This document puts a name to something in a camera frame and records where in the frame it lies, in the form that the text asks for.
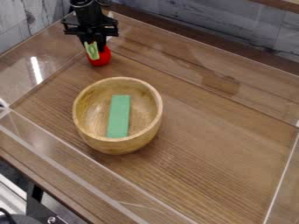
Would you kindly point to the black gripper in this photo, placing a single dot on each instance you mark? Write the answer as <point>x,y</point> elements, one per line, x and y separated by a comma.
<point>87,22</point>

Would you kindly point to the red plush fruit green leaves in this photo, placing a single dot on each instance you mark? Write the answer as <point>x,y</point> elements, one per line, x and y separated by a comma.
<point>97,57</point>

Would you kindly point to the wooden bowl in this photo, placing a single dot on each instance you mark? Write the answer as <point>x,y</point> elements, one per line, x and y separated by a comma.
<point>91,108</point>

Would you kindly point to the green rectangular block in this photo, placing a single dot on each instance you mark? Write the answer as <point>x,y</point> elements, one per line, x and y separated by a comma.
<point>119,116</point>

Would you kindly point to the black metal table leg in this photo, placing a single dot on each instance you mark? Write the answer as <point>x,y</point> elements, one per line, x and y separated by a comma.
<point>35,192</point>

